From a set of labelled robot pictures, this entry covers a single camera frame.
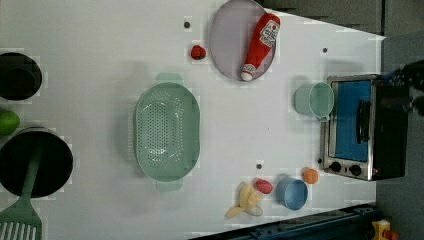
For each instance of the orange toy fruit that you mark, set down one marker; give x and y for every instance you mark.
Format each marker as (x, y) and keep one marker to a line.
(310, 176)

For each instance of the green plastic strainer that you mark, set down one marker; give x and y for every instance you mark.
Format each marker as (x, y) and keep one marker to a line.
(167, 132)

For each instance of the toy toaster oven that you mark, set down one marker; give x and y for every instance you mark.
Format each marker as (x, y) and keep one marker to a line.
(366, 136)

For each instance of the green toy lime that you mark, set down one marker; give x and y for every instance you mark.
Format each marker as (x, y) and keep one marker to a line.
(9, 121)

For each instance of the blue plastic cup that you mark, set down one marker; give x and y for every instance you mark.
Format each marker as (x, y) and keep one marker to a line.
(292, 193)

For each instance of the lavender plate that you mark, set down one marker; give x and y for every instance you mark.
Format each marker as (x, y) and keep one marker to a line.
(230, 36)

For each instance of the small red toy strawberry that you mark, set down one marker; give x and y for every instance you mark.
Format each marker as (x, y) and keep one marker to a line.
(198, 52)

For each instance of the blue table frame rail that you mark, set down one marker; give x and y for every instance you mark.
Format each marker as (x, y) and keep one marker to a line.
(351, 223)

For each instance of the green slotted spatula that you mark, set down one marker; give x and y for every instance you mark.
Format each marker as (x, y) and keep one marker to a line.
(20, 221)

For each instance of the red plush ketchup bottle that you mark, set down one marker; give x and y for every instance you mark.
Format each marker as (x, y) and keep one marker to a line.
(262, 41)

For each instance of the green plastic cup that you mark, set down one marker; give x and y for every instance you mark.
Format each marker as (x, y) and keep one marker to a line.
(315, 100)

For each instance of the red plush strawberry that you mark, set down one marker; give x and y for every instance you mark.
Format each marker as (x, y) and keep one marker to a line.
(263, 186)

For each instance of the large black pot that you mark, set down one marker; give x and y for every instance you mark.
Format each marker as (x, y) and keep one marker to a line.
(55, 163)

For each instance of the yellow plush banana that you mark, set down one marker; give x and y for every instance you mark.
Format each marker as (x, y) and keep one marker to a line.
(249, 200)

